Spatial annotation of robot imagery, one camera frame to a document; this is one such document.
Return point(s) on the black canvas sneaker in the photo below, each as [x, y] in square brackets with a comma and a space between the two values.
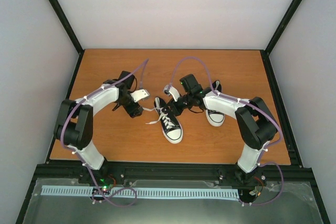
[215, 118]
[174, 135]

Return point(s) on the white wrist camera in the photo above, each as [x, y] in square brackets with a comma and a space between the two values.
[140, 94]
[171, 91]

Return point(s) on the black corner frame post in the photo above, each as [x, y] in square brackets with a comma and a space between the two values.
[292, 8]
[66, 25]

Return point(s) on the black left corner frame post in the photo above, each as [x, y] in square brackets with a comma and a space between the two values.
[66, 25]

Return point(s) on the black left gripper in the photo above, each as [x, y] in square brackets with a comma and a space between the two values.
[133, 112]

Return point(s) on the black right corner frame post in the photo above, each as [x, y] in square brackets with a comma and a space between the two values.
[292, 8]

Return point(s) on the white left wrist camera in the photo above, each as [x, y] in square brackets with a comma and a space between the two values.
[140, 94]

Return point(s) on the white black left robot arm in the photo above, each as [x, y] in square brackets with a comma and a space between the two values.
[74, 125]

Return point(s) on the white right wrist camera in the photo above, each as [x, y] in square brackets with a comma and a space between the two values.
[171, 91]

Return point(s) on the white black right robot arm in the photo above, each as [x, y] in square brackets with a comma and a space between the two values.
[256, 123]

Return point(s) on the black aluminium frame rail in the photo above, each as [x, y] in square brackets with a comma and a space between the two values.
[133, 171]

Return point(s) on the light blue slotted cable duct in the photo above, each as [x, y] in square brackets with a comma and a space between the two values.
[140, 193]

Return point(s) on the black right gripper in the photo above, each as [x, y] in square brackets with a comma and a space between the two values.
[179, 111]

